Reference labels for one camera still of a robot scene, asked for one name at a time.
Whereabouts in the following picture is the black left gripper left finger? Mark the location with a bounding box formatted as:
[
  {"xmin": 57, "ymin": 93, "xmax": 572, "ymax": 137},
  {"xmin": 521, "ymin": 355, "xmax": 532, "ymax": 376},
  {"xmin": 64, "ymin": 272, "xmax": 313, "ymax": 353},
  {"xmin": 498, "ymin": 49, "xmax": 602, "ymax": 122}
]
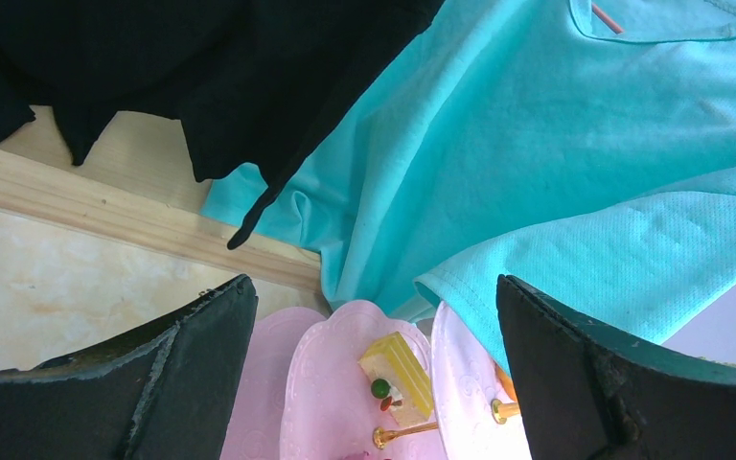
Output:
[{"xmin": 0, "ymin": 275, "xmax": 258, "ymax": 459}]

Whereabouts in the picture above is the pink three-tier cake stand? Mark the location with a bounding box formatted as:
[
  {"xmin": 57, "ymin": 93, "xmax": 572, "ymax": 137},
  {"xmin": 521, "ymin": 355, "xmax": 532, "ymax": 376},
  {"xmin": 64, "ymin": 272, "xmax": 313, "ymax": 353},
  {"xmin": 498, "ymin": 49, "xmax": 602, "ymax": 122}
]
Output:
[{"xmin": 221, "ymin": 301, "xmax": 530, "ymax": 459}]

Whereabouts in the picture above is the black hanging shirt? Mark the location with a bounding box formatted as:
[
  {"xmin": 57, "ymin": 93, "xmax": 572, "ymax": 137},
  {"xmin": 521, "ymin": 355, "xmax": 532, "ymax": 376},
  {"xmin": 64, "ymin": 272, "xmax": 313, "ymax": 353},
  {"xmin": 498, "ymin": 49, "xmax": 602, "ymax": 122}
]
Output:
[{"xmin": 0, "ymin": 1, "xmax": 441, "ymax": 249}]

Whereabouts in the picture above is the yellow cake square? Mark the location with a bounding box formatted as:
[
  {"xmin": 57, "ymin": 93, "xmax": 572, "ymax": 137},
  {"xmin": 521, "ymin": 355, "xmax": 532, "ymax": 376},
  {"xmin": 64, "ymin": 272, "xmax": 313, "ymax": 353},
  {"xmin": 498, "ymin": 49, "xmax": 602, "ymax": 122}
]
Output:
[{"xmin": 358, "ymin": 333, "xmax": 434, "ymax": 428}]

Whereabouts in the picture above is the wooden clothes rack frame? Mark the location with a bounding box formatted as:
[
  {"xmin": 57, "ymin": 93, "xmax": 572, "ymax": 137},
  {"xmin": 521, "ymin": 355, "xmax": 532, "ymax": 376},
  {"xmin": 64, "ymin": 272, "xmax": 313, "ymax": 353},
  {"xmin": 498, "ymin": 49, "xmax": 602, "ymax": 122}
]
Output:
[{"xmin": 0, "ymin": 107, "xmax": 321, "ymax": 293}]

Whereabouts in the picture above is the teal hanging shirt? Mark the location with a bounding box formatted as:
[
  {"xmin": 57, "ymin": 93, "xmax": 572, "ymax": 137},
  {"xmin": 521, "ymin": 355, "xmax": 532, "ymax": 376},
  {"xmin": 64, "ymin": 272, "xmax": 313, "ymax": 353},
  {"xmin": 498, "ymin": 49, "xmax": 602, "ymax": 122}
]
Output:
[{"xmin": 200, "ymin": 0, "xmax": 736, "ymax": 376}]

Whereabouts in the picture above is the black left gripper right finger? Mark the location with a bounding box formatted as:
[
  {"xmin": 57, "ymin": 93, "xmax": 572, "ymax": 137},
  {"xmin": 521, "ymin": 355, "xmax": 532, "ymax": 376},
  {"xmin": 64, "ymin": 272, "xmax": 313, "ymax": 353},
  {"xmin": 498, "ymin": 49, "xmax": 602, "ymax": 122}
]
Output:
[{"xmin": 496, "ymin": 275, "xmax": 736, "ymax": 459}]

